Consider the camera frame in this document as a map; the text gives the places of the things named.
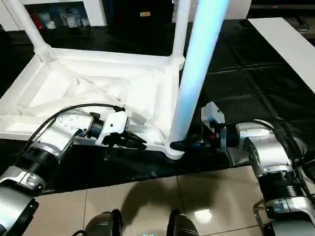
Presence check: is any white plastic table top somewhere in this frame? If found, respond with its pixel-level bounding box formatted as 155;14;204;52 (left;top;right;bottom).
0;47;187;160

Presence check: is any white plastic table leg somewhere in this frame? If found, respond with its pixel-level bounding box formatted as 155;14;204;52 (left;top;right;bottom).
2;0;55;62
169;0;191;64
167;0;231;150

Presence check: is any black work mat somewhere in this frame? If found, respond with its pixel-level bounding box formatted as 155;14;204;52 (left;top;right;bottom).
0;19;315;195

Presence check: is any dark right robot foot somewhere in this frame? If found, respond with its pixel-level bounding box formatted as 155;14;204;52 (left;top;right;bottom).
166;210;200;236

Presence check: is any dark robot foot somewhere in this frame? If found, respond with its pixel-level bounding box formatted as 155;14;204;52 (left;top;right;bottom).
166;210;200;236
74;210;124;236

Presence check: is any dark left robot foot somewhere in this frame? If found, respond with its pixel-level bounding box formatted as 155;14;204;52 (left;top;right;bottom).
74;210;124;236

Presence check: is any white flat board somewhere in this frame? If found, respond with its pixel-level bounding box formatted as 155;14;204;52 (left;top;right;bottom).
248;17;315;94

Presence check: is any black cabinet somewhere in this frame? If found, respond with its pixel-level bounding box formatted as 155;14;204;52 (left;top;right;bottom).
106;0;175;30

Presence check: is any light grey cushion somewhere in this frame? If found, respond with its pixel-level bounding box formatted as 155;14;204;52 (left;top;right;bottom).
172;0;252;23

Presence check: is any white glass-door cabinet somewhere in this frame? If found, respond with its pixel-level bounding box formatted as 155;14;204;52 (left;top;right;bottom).
0;0;108;31

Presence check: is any black low shelf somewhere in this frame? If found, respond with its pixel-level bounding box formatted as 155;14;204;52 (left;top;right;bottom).
251;0;315;30

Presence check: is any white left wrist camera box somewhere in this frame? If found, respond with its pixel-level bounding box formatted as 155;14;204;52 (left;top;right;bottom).
96;111;129;147

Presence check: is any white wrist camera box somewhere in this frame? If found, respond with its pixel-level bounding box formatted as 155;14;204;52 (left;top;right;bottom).
96;111;129;147
201;102;226;129

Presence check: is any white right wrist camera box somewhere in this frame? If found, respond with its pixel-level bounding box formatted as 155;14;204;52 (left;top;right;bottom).
201;102;226;129

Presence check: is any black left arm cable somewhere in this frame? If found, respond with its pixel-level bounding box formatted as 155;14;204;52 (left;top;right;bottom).
25;103;126;158

